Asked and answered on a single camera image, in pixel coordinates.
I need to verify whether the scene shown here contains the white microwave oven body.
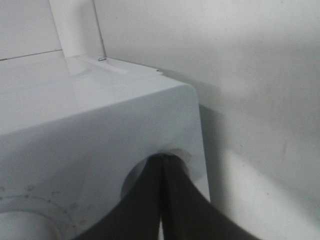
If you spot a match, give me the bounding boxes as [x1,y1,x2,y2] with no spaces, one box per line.
[0,53,210,237]

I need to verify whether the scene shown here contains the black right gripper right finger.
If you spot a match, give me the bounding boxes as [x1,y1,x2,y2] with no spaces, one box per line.
[161,154,250,240]

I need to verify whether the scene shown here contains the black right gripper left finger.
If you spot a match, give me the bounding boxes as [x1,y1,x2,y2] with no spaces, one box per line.
[76,154,163,240]

